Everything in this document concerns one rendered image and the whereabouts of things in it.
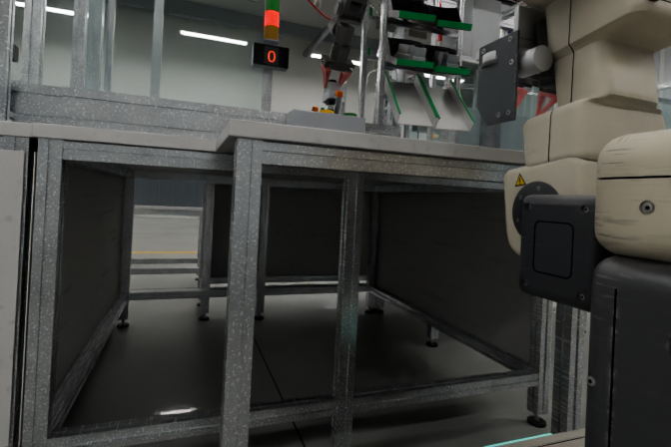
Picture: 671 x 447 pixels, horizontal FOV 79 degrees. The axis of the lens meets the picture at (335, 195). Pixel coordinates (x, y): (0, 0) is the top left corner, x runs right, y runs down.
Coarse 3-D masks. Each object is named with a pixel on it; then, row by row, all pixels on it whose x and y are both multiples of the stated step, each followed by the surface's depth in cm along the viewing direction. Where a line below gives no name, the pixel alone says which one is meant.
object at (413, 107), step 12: (384, 84) 150; (396, 84) 154; (408, 84) 155; (420, 84) 149; (396, 96) 147; (408, 96) 149; (420, 96) 148; (396, 108) 135; (408, 108) 143; (420, 108) 144; (432, 108) 137; (396, 120) 134; (408, 120) 137; (420, 120) 138; (432, 120) 137
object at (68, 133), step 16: (32, 128) 86; (48, 128) 87; (64, 128) 88; (80, 128) 89; (112, 144) 93; (128, 144) 92; (144, 144) 93; (160, 144) 94; (176, 144) 95; (192, 144) 97; (208, 144) 98; (272, 176) 210; (288, 176) 201
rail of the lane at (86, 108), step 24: (72, 96) 95; (96, 96) 97; (120, 96) 98; (144, 96) 100; (72, 120) 96; (96, 120) 97; (120, 120) 98; (144, 120) 100; (168, 120) 102; (192, 120) 104; (216, 120) 106; (264, 120) 111
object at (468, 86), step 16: (464, 64) 225; (464, 80) 225; (464, 96) 225; (528, 96) 241; (528, 112) 241; (416, 128) 250; (480, 128) 229; (512, 128) 237; (464, 144) 225; (480, 144) 229; (512, 144) 237
